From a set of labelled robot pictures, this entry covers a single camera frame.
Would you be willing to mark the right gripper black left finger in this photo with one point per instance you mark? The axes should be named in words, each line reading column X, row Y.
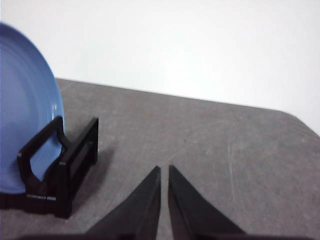
column 140, row 210

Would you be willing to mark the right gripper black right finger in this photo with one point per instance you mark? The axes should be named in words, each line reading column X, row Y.
column 190, row 215

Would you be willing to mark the black plastic plate rack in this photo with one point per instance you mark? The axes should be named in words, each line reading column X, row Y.
column 62, row 175

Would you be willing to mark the blue round plate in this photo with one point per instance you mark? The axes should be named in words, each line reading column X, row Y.
column 27, row 100

